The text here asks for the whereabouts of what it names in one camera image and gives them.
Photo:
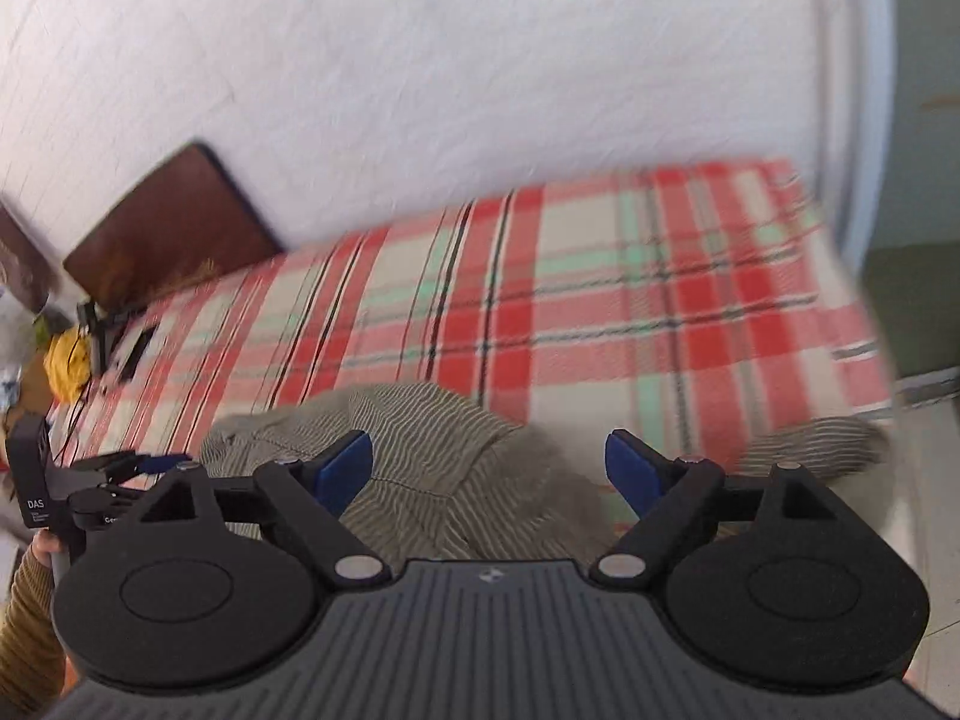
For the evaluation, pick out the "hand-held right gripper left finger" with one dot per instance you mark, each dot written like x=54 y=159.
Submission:
x=345 y=472

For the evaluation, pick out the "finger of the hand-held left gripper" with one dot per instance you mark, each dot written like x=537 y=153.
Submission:
x=169 y=463
x=120 y=493

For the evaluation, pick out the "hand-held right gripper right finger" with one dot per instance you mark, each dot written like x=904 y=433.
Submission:
x=634 y=472

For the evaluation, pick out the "olive striped shirt checked lining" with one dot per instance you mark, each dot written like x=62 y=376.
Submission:
x=435 y=450

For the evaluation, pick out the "person's left hand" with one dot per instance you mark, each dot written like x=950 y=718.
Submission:
x=41 y=544

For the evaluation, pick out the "light wooden table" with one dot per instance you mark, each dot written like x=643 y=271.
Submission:
x=34 y=384

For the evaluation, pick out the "black smartphone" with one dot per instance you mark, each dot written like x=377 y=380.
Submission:
x=136 y=352

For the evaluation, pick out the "yellow cloth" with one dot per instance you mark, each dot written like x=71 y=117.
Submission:
x=67 y=364

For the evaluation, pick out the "clear plastic bag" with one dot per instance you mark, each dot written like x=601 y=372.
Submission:
x=13 y=330

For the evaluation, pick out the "small black tripod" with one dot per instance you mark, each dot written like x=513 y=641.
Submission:
x=97 y=330

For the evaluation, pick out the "red green plaid bed sheet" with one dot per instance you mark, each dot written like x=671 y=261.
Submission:
x=600 y=300

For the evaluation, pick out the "dark brown wooden furniture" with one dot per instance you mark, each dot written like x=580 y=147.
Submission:
x=22 y=255

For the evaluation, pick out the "brown panel gold ornament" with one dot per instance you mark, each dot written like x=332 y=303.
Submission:
x=165 y=232

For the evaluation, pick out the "white door frame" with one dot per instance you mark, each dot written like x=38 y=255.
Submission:
x=855 y=90

